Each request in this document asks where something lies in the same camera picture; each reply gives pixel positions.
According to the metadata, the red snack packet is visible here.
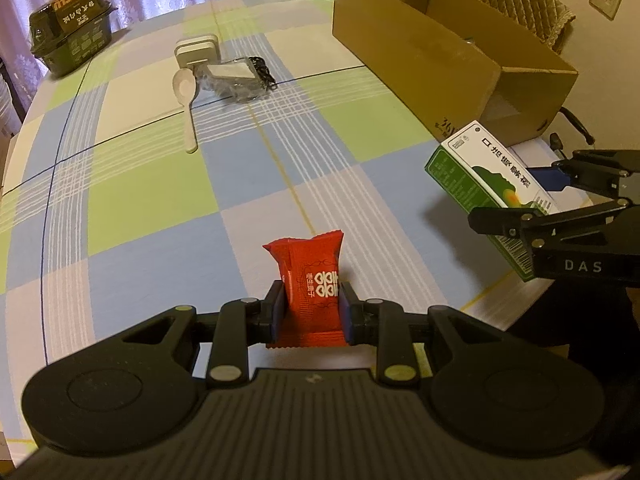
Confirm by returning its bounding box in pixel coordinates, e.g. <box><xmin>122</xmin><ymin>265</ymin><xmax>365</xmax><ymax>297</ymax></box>
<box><xmin>264</xmin><ymin>230</ymin><xmax>346</xmax><ymax>348</ymax></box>

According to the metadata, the green white carton box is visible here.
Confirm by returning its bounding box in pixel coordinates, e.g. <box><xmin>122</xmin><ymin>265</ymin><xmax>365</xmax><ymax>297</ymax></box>
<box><xmin>424</xmin><ymin>119</ymin><xmax>561</xmax><ymax>282</ymax></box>

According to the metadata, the white device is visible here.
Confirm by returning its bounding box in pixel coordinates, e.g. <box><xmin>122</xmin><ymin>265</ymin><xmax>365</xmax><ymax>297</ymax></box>
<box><xmin>195</xmin><ymin>58</ymin><xmax>267</xmax><ymax>102</ymax></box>

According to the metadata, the white plastic spoon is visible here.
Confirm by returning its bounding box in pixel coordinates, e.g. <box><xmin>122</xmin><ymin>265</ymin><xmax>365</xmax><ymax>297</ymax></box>
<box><xmin>172</xmin><ymin>68</ymin><xmax>198</xmax><ymax>154</ymax></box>

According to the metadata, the white night light plug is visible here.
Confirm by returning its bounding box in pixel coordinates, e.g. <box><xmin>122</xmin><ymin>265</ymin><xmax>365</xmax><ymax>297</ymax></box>
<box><xmin>174</xmin><ymin>34</ymin><xmax>221</xmax><ymax>68</ymax></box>

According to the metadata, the large cardboard box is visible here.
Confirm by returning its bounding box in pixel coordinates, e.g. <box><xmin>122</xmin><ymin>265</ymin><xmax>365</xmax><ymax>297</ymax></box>
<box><xmin>332</xmin><ymin>0</ymin><xmax>578</xmax><ymax>146</ymax></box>

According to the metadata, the dark green food container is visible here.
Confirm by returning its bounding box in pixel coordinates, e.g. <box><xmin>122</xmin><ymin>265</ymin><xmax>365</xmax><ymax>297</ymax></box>
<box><xmin>28</xmin><ymin>0</ymin><xmax>115</xmax><ymax>78</ymax></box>

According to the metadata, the black coiled cable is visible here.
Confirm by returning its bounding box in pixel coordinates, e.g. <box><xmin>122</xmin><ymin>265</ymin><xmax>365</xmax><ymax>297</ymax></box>
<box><xmin>248</xmin><ymin>55</ymin><xmax>279</xmax><ymax>92</ymax></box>

